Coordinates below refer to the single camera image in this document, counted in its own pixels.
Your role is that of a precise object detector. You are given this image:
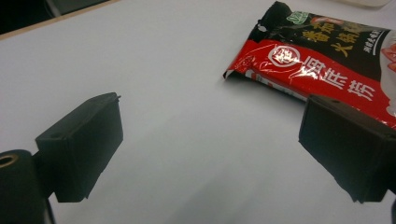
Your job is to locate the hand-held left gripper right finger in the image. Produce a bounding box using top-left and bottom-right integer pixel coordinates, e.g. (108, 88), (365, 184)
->
(298, 94), (396, 204)

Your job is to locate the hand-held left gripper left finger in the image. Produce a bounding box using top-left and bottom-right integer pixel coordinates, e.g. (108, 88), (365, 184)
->
(35, 91), (124, 203)

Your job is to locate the red and black seasoning packet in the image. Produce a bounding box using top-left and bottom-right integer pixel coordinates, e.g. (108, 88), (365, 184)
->
(222, 0), (396, 131)

